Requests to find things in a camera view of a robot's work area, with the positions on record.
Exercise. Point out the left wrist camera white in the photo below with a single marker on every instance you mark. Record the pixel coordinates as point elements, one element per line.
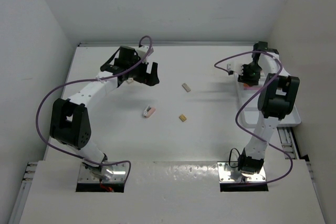
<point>144,51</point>

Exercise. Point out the orange capped grey marker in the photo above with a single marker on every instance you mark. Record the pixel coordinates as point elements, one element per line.
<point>247,87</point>

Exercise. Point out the grey brown eraser block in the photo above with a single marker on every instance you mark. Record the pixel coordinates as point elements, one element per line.
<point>186,87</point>

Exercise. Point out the white pink eraser box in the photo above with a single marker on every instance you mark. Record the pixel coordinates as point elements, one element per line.
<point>130,80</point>

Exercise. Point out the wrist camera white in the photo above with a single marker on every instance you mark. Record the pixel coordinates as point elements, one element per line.
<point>235,68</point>
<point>144,51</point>

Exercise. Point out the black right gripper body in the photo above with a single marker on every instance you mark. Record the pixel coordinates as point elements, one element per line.
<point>251,73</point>

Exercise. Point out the tan eraser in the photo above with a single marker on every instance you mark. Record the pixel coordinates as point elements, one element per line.
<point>182,118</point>

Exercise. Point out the metal mounting plate left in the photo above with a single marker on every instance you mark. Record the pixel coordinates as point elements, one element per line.
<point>106,174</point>

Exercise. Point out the white compartment tray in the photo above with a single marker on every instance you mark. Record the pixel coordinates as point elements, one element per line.
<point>249,115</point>

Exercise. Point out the metal mounting plate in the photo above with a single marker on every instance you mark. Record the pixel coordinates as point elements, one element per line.
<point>106,174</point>
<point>228,175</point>

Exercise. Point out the metal mounting plate right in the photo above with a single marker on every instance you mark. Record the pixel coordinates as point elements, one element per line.
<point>228,175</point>

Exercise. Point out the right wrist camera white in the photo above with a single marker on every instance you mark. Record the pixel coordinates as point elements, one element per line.
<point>235,68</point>

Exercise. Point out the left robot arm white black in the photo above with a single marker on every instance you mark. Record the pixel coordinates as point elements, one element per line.
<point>70,123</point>

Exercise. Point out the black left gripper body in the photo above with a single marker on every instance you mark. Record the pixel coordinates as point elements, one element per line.
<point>139,73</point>

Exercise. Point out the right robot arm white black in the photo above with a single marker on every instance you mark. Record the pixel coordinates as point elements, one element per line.
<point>276,99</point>

